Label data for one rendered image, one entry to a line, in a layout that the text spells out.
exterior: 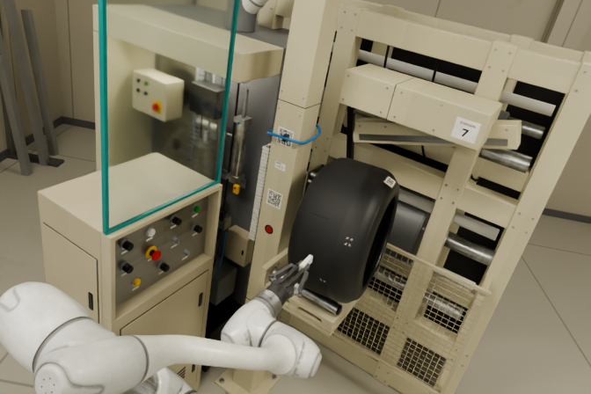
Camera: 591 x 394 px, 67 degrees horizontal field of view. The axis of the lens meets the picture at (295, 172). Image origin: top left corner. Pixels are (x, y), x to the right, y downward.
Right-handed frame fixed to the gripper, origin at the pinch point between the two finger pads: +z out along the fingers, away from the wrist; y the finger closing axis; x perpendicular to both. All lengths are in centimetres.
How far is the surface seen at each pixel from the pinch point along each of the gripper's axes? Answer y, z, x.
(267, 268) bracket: 25.3, 15.2, 30.8
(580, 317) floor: -132, 233, 158
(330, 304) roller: -5.1, 17.9, 34.4
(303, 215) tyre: 10.9, 14.5, -7.0
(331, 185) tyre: 6.8, 26.1, -16.3
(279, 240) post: 27.9, 26.8, 24.1
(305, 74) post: 30, 37, -50
